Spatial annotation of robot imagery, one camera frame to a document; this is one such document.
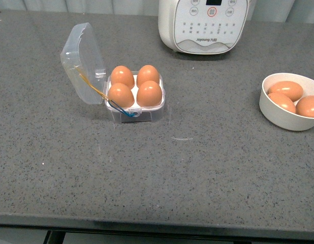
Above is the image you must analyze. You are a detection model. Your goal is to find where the white bowl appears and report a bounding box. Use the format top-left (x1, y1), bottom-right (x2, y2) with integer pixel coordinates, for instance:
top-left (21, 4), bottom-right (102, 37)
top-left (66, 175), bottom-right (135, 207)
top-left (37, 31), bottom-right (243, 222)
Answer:
top-left (259, 73), bottom-right (314, 131)

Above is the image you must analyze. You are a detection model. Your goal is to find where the white Joyoung blender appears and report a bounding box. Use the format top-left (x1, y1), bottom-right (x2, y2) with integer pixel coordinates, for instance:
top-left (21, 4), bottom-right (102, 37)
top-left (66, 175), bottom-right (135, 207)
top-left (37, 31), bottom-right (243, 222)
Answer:
top-left (158, 0), bottom-right (249, 55)

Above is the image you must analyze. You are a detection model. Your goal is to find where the yellow rubber band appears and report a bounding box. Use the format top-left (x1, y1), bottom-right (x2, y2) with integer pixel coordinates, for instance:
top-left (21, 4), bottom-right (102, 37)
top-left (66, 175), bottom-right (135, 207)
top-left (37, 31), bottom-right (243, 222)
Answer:
top-left (75, 67), bottom-right (109, 101)

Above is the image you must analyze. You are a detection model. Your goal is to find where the clear plastic egg box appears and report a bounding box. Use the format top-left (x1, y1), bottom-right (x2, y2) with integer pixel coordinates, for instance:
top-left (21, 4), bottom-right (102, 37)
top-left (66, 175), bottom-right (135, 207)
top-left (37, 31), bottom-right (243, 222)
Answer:
top-left (60, 23), bottom-right (165, 124)

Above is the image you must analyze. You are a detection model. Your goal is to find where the brown egg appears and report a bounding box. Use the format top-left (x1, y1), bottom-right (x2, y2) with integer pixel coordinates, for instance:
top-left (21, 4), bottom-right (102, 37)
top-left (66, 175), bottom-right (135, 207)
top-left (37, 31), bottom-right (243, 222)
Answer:
top-left (137, 81), bottom-right (162, 107)
top-left (268, 93), bottom-right (296, 113)
top-left (296, 96), bottom-right (314, 118)
top-left (110, 66), bottom-right (135, 89)
top-left (136, 65), bottom-right (160, 87)
top-left (108, 83), bottom-right (135, 108)
top-left (268, 81), bottom-right (304, 102)

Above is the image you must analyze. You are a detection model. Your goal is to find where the brown egg in bowl top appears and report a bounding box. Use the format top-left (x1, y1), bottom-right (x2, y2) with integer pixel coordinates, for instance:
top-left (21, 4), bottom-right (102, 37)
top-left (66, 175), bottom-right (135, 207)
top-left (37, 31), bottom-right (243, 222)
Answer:
top-left (268, 81), bottom-right (304, 102)

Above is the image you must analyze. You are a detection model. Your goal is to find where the white curtain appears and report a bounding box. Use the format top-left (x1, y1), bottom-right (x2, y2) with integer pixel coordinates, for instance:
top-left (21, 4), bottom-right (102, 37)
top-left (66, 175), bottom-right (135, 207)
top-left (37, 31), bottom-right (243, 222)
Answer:
top-left (0, 0), bottom-right (314, 23)

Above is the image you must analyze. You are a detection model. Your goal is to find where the blue rubber band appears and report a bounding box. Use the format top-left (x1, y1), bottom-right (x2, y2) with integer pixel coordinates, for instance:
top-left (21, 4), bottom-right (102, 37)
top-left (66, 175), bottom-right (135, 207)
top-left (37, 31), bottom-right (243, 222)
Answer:
top-left (108, 99), bottom-right (135, 117)

